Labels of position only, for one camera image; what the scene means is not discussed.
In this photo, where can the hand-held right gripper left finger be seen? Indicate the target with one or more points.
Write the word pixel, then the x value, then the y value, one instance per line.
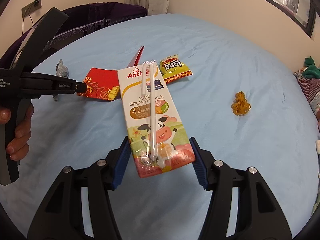
pixel 120 165

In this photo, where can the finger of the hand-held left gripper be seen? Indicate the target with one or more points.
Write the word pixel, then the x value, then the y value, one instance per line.
pixel 50 85

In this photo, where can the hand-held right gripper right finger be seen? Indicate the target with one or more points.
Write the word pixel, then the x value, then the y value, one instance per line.
pixel 200 170

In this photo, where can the milk carton with straw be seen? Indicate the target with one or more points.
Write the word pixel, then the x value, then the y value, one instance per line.
pixel 135 120

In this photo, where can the red envelope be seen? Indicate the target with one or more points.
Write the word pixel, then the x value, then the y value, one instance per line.
pixel 100 80

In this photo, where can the person's left hand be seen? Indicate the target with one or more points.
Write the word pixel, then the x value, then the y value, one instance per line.
pixel 23 130

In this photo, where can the grey toy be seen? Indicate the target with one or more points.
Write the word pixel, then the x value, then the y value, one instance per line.
pixel 62 68

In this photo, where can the piano under purple cloth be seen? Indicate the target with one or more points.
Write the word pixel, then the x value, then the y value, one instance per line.
pixel 100 11

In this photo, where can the brown rubber bands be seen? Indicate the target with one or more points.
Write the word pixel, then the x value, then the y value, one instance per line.
pixel 240 103

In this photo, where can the yellow snack packet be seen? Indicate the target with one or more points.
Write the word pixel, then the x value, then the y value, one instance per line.
pixel 172 66

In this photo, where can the white panel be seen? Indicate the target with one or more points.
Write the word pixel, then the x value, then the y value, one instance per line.
pixel 165 5

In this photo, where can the striped cloth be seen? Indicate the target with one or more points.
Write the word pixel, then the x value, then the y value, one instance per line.
pixel 310 90

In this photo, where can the green towel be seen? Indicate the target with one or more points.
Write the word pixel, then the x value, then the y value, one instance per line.
pixel 311 67

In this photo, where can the washing machine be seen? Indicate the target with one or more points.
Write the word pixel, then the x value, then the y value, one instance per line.
pixel 293 5

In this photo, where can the wall socket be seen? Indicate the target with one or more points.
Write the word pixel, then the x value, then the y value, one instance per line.
pixel 31 7

